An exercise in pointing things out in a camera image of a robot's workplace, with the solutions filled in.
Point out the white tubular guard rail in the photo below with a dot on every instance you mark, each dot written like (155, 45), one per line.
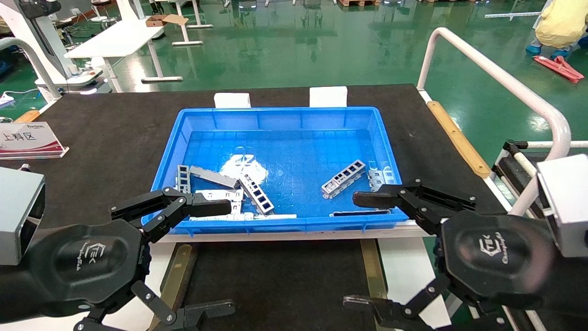
(482, 64)

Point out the perforated grey metal bracket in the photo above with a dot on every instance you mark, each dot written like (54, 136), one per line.
(342, 179)

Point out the black container with brass edges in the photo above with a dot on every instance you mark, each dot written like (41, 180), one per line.
(275, 285)

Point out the white table leg frame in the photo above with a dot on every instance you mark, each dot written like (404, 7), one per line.
(187, 42)

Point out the person in blue shoe covers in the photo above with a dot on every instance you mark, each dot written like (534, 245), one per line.
(560, 23)

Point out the white foam block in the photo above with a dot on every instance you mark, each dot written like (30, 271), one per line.
(328, 96)
(232, 100)

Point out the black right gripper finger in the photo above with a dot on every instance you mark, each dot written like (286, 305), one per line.
(399, 317)
(422, 200)

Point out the long white pole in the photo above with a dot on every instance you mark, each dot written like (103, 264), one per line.
(512, 15)

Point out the white machine column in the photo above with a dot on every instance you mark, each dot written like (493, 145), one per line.
(27, 27)

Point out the black cart frame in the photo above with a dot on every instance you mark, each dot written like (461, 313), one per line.
(510, 168)

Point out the white stool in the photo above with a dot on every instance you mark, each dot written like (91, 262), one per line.
(102, 17)

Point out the dark thin metal strip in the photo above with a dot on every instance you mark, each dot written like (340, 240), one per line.
(358, 213)

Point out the plain grey metal bar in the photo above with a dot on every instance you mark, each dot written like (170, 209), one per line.
(213, 176)

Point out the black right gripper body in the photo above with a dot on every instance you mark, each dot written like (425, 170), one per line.
(496, 253)

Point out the acrylic sign with red stripe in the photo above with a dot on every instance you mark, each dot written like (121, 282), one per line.
(27, 140)

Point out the open cardboard box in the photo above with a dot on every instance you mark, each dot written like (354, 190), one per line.
(158, 20)

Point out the blue plastic bin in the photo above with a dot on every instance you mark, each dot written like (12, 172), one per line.
(298, 151)

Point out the short wooden strip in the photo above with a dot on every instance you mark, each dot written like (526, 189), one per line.
(27, 116)

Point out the white horizontal tube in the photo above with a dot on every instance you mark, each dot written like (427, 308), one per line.
(560, 144)

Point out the grey ladder metal bracket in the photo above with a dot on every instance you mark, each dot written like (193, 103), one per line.
(183, 177)

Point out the red floor tool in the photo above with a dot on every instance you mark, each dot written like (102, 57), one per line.
(558, 68)

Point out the white machine base platform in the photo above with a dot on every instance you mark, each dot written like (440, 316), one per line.
(78, 79)

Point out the flat white slotted bracket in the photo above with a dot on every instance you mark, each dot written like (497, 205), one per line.
(236, 208)
(229, 194)

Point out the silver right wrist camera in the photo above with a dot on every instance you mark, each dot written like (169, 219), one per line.
(567, 207)

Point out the wooden edge strip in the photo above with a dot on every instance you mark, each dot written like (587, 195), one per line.
(455, 135)

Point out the black table mat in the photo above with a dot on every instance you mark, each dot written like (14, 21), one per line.
(115, 138)

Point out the white workshop table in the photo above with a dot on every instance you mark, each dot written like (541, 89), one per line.
(119, 39)

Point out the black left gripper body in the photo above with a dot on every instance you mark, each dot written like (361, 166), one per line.
(92, 262)

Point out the white power socket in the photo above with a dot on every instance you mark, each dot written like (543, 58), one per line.
(5, 99)

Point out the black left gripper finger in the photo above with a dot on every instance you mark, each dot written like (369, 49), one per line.
(193, 206)
(193, 319)

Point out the grey tubular rail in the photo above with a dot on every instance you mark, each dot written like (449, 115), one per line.
(32, 59)

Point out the flat slotted metal plate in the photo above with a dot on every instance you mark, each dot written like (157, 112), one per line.
(381, 177)

